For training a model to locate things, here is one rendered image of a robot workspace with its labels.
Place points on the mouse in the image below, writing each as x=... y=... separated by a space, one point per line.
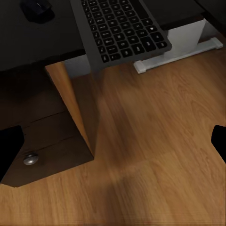
x=35 y=8

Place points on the keyboard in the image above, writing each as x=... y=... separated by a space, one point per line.
x=115 y=32

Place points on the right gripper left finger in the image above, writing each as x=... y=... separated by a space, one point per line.
x=11 y=141

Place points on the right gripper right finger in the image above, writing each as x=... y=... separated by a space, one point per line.
x=219 y=140

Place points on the desk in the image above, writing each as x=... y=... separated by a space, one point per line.
x=27 y=44

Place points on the cabinet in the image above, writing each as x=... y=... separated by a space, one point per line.
x=42 y=101

